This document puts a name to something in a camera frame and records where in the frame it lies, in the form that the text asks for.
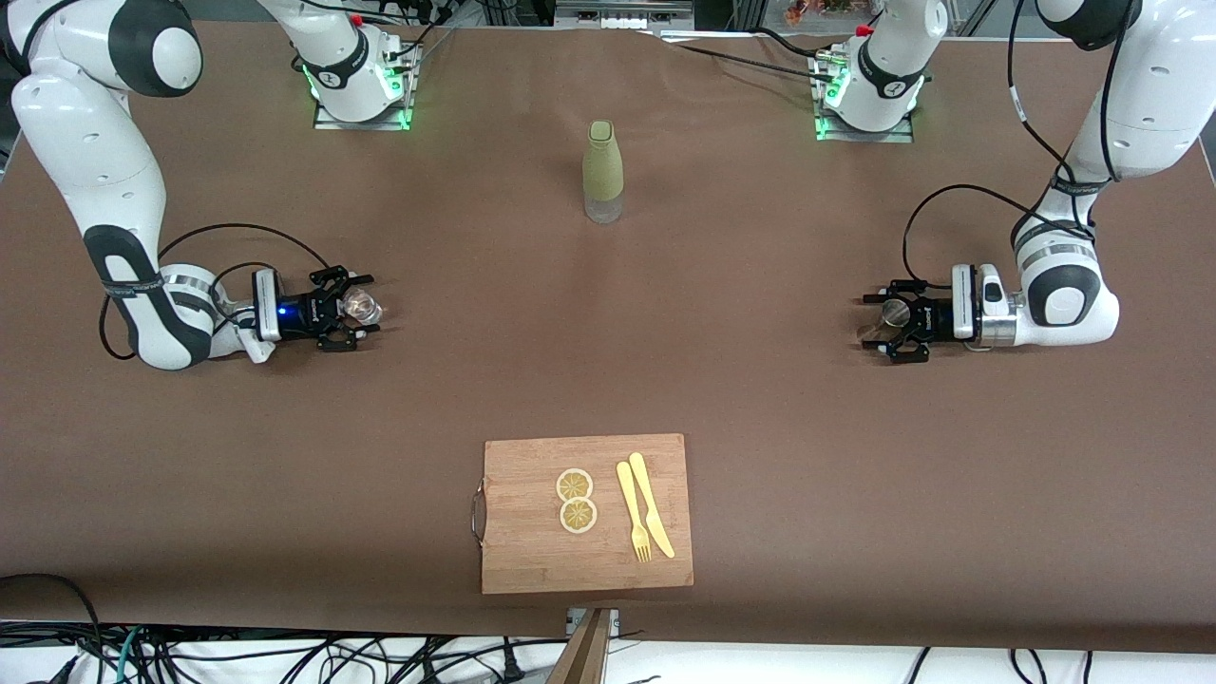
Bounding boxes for green sleeved glass bottle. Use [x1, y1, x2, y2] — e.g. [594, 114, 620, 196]
[582, 120, 625, 225]

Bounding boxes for clear glass cup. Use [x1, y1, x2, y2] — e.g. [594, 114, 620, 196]
[340, 290, 385, 329]

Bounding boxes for wooden plank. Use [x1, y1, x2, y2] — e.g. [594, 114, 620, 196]
[545, 608, 615, 684]

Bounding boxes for black cable across table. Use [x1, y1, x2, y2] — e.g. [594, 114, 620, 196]
[655, 27, 842, 85]

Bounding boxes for steel cone jigger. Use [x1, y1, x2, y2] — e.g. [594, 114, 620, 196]
[857, 297, 915, 345]

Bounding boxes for black looped cable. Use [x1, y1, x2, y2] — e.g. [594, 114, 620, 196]
[0, 573, 107, 684]

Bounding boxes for yellow plastic knife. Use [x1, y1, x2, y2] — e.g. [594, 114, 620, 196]
[628, 452, 676, 560]

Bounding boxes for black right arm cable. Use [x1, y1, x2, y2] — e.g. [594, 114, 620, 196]
[99, 223, 333, 362]

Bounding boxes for small metal bracket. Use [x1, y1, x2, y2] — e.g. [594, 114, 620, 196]
[566, 608, 621, 639]

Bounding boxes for grey metal rail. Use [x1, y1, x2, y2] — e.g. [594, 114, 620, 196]
[555, 0, 695, 30]

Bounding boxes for teal green cable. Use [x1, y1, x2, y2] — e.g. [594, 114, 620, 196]
[112, 625, 145, 684]

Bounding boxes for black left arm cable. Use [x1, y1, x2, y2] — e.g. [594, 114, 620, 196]
[900, 0, 1141, 288]

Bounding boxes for bamboo cutting board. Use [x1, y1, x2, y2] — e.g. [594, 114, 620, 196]
[482, 434, 694, 596]

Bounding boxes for yellow plastic fork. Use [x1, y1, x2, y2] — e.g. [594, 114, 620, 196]
[617, 461, 654, 563]

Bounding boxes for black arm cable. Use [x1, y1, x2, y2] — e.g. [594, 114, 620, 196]
[99, 223, 333, 362]
[900, 0, 1141, 288]

